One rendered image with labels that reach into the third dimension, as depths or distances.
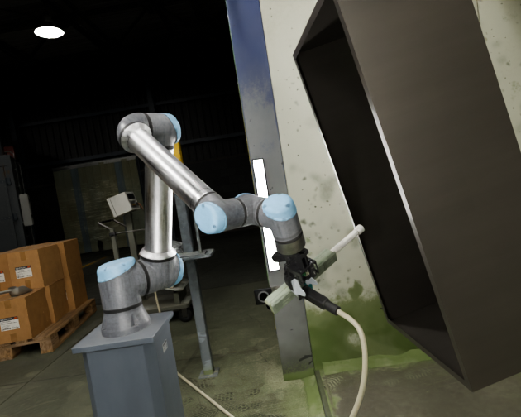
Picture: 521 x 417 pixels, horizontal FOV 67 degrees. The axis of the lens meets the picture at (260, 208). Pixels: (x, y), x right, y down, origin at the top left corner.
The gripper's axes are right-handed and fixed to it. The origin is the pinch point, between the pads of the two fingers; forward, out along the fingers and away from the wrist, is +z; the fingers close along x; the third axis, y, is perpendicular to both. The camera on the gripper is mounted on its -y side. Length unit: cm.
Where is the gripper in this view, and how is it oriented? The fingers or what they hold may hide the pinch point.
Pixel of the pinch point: (302, 289)
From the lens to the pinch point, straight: 134.7
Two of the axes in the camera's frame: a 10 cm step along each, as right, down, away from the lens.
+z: 2.8, 8.1, 5.1
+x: 7.2, -5.3, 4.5
